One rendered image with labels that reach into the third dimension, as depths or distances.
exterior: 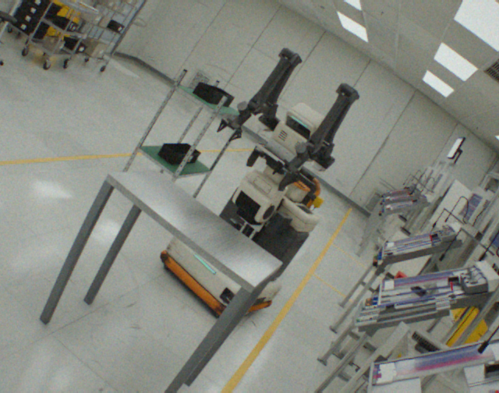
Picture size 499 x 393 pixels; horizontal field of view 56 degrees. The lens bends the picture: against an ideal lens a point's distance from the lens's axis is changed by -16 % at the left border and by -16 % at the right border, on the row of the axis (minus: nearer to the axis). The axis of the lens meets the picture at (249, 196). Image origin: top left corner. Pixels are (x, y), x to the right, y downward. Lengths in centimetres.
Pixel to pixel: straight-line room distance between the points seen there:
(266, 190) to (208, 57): 932
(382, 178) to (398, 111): 151
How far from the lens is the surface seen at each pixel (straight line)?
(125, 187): 204
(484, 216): 431
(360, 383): 224
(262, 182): 328
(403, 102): 1164
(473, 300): 295
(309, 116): 317
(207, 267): 335
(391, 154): 1159
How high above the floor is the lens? 144
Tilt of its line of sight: 12 degrees down
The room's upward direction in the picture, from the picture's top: 33 degrees clockwise
